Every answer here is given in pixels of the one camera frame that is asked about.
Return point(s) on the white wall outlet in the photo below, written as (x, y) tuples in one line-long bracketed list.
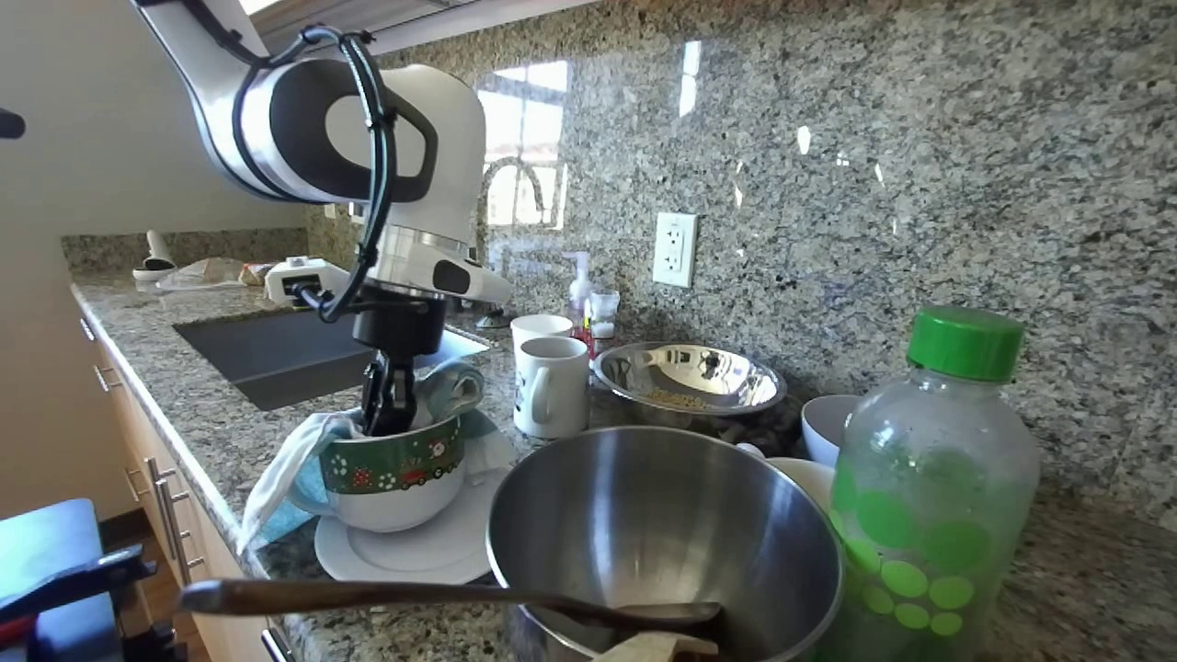
[(676, 248)]

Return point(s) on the white plain mug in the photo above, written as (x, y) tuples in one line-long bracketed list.
[(539, 326)]

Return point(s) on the white printed mug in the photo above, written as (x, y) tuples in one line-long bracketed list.
[(553, 391)]

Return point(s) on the large deep steel bowl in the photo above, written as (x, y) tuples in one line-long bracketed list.
[(664, 527)]

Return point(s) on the small clear jar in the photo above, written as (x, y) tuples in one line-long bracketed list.
[(606, 308)]

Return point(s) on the white teal towel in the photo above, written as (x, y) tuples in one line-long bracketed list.
[(287, 481)]

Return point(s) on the small red yellow bottle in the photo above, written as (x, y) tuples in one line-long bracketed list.
[(587, 336)]

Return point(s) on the light blue bowl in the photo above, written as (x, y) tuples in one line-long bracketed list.
[(829, 425)]

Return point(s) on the green cap plastic bottle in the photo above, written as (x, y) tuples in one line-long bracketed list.
[(932, 517)]

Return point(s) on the green christmas mug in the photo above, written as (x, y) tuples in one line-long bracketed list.
[(398, 492)]

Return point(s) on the black stand knob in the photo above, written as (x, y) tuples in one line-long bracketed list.
[(9, 123)]

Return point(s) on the small grey white utensil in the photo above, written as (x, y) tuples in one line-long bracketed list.
[(151, 254)]

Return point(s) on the clear soap pump bottle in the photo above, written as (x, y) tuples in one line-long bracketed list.
[(580, 287)]

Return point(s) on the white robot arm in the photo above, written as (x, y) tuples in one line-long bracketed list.
[(442, 184)]

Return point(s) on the steel kitchen sink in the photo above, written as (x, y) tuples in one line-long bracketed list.
[(270, 354)]

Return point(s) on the small white bowl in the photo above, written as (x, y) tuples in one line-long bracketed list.
[(805, 481)]

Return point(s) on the beige cloth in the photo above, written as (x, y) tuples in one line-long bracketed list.
[(208, 270)]

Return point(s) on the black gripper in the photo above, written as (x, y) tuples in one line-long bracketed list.
[(403, 321)]

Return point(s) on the shallow steel bowl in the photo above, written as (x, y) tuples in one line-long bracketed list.
[(685, 379)]

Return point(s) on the white saucer plate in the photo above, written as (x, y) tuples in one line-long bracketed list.
[(416, 558)]

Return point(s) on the dark mobile cart base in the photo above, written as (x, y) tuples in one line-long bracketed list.
[(58, 553)]

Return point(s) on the wooden lower cabinet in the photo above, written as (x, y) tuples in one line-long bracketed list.
[(133, 455)]

